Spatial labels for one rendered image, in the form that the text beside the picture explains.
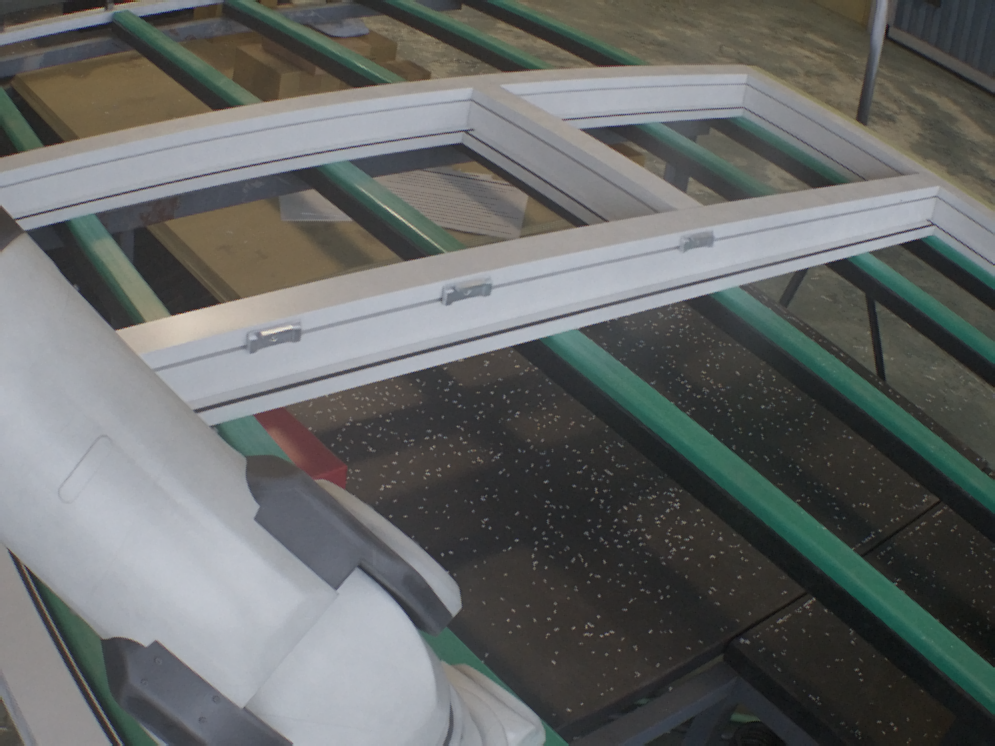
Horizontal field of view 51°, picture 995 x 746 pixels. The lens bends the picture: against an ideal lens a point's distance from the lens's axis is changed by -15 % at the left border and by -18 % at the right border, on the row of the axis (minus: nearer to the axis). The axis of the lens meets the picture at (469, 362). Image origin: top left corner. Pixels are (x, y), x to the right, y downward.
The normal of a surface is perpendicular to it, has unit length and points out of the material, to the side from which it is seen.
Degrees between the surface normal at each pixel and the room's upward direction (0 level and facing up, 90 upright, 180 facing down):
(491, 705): 20
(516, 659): 0
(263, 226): 0
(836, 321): 0
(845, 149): 90
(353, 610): 52
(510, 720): 28
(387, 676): 60
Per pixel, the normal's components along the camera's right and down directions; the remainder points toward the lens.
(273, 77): -0.80, 0.22
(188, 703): 0.38, -0.04
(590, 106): 0.58, 0.50
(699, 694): 0.14, -0.84
